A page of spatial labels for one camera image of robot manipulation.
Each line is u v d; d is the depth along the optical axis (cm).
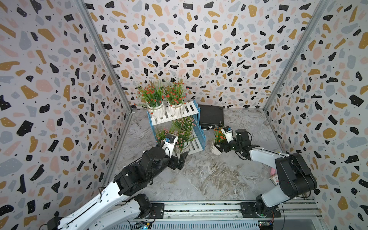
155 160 46
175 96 69
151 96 69
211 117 113
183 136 86
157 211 74
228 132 84
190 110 84
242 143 74
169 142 55
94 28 76
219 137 86
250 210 74
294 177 46
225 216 73
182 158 58
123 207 58
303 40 83
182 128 89
